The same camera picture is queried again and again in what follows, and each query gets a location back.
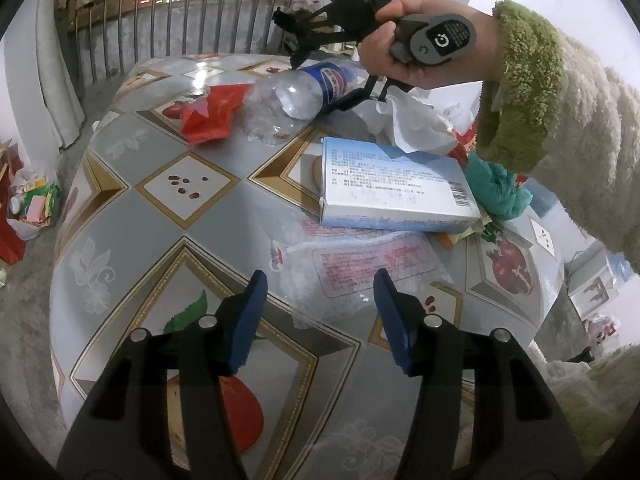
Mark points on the clear plastic bottle blue label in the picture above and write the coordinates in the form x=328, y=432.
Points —
x=300, y=92

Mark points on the white crumpled plastic bag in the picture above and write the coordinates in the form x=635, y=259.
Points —
x=415, y=125

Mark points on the red paper bag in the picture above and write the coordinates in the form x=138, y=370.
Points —
x=10, y=245

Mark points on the red plastic wrapper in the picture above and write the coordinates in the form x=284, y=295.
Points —
x=210, y=112

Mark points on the orange snack wrapper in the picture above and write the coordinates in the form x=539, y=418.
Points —
x=450, y=239

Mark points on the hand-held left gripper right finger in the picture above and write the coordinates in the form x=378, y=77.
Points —
x=395, y=325

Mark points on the fruit-print tablecloth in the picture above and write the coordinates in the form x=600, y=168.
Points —
x=150, y=240

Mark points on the teal crumpled wrapper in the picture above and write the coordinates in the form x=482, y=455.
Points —
x=495, y=185

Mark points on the clear plastic bag red print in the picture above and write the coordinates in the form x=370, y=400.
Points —
x=350, y=260

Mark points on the white curtain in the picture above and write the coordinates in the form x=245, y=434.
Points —
x=55, y=85

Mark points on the blue white cardboard box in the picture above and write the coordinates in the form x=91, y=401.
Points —
x=390, y=180

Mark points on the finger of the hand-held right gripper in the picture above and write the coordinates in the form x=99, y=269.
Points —
x=320, y=42
x=350, y=12

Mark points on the white bag of colourful wrappers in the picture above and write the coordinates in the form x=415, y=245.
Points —
x=32, y=200

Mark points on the metal railing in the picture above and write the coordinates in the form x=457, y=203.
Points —
x=165, y=20

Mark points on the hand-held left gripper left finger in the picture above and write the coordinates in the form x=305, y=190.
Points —
x=245, y=325

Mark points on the person's right hand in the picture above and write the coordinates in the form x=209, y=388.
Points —
x=430, y=77

